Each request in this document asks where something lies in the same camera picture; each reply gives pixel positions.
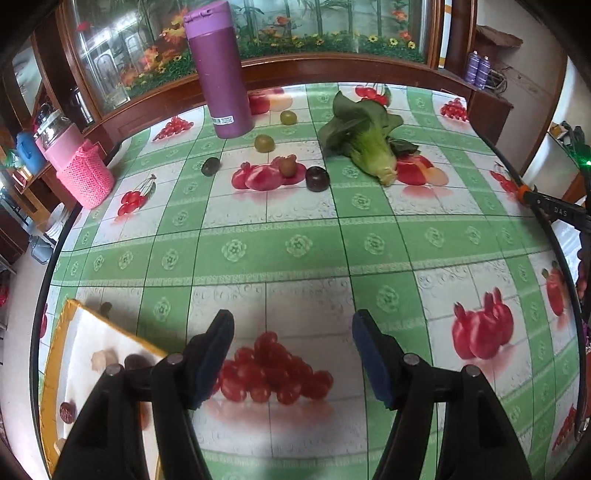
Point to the white foam tray yellow edge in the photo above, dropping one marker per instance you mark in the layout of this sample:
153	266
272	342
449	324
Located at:
92	332

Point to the brown kiwi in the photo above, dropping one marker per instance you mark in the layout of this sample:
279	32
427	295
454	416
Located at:
289	166

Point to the person's right hand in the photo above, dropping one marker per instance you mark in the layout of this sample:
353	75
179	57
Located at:
584	272

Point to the dark purple plum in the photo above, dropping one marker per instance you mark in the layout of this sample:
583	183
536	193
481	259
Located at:
211	166

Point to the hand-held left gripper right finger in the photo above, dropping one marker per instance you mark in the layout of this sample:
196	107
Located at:
374	364

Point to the small red fruit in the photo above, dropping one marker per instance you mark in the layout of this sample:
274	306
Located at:
67	411

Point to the green bok choy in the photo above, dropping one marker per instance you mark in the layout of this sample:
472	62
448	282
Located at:
364	134

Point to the blue thermos jug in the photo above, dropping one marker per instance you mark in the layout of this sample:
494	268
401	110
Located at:
30	152

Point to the pink knit-sleeved bottle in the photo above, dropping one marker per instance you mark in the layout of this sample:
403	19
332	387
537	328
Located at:
85	175

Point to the dark mangosteen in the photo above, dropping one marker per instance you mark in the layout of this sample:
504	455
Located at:
316	179

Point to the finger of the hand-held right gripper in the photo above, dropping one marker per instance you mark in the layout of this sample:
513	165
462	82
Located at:
526	194

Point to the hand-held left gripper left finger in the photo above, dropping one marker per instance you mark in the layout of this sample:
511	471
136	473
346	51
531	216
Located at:
210	364

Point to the green checked fruit-print tablecloth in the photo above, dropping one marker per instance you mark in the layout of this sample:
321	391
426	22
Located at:
300	286

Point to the flower-painted glass panel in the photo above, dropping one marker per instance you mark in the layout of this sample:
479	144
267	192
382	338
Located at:
300	27

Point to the brown cardboard piece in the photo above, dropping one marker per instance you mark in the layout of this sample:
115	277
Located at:
501	36

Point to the dark round fruit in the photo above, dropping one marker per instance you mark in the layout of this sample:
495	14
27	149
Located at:
135	362

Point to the green round fruit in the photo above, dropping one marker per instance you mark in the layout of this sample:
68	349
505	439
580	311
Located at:
288	117
265	143

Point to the purple thermos flask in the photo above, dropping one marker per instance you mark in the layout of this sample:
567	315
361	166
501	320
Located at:
221	74

